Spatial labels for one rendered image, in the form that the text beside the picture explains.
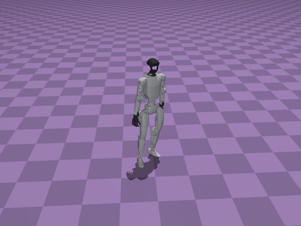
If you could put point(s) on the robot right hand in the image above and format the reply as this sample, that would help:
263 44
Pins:
135 120

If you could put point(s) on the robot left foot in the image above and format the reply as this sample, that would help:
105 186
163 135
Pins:
153 153

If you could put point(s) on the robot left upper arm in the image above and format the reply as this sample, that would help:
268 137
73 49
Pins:
162 90

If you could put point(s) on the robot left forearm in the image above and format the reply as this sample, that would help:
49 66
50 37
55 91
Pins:
161 98

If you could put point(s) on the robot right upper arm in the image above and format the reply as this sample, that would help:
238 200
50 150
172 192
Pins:
141 82

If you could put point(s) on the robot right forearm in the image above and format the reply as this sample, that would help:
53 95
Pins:
137 105

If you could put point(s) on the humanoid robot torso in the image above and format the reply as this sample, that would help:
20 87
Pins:
151 91

